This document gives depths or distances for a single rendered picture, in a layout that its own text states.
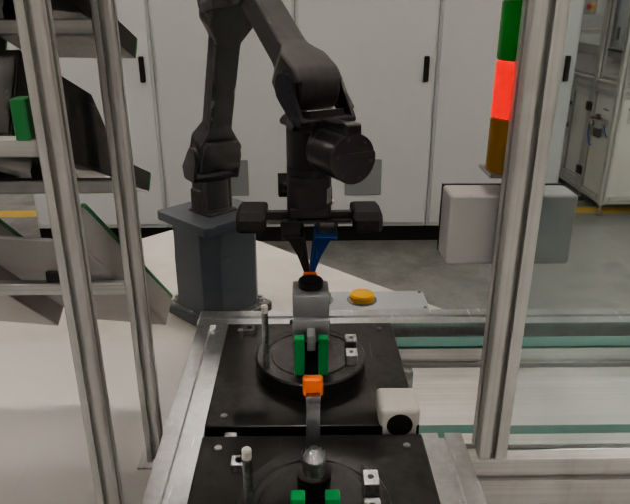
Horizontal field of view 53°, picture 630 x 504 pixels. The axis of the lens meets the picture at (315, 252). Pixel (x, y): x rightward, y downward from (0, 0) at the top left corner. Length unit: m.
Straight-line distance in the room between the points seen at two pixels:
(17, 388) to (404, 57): 3.04
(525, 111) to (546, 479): 0.40
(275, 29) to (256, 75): 2.88
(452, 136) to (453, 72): 0.37
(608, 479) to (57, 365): 0.81
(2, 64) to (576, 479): 0.69
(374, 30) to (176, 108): 1.20
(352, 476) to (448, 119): 3.31
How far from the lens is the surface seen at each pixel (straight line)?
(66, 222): 0.54
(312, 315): 0.75
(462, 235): 0.62
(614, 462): 0.77
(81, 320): 0.57
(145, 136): 3.85
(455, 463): 0.71
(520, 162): 0.58
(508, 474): 0.74
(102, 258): 0.72
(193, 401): 0.80
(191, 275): 1.14
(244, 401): 0.76
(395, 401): 0.73
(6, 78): 0.59
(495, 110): 0.60
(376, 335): 0.90
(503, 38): 0.60
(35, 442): 0.95
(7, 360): 1.16
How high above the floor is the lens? 1.41
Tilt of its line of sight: 22 degrees down
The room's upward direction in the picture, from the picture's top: straight up
